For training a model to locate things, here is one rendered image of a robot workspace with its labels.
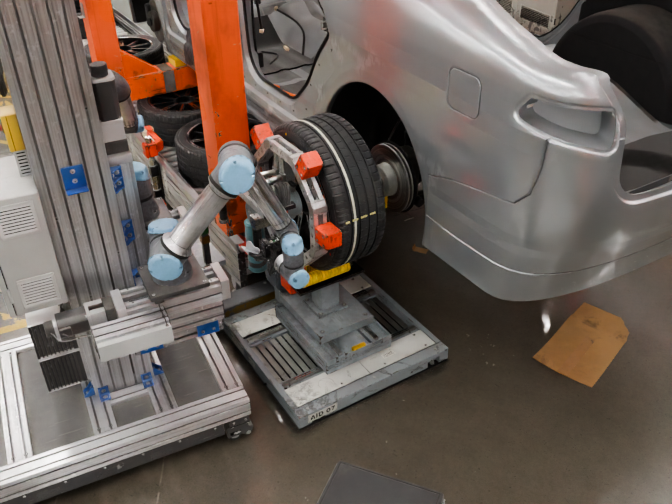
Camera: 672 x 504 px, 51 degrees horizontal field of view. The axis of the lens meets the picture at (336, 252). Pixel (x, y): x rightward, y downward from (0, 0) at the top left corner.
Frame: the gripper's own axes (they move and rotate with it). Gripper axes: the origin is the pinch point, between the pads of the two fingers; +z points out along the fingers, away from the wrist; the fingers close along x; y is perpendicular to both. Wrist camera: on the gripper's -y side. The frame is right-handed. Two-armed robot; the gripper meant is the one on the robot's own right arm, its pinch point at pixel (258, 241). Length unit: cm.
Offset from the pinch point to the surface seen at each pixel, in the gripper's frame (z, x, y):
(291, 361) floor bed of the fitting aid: 7, -15, -77
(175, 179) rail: 149, -17, -44
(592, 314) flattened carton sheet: -44, -165, -81
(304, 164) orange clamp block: -4.0, -20.4, 30.4
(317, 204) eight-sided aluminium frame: -8.8, -22.8, 14.2
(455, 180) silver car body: -45, -61, 30
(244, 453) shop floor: -26, 27, -83
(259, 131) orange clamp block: 38, -22, 28
